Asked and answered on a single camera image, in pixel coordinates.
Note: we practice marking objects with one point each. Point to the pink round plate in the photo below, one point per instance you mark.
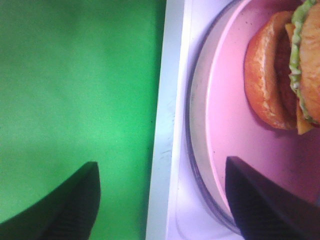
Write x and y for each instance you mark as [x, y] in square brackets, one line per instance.
[233, 129]

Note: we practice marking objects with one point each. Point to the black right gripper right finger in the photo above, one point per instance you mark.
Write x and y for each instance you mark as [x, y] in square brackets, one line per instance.
[262, 210]

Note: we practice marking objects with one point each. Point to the burger with lettuce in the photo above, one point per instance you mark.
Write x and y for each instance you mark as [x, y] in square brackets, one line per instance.
[282, 69]

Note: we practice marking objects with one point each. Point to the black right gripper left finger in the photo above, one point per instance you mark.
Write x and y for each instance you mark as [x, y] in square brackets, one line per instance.
[68, 212]

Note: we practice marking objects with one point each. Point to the white microwave oven body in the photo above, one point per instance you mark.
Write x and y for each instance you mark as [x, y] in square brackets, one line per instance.
[176, 208]

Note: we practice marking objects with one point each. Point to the glass microwave turntable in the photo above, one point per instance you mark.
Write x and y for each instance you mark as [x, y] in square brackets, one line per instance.
[196, 115]

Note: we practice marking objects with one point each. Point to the green table cloth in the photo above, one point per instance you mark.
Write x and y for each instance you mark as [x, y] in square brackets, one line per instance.
[79, 82]

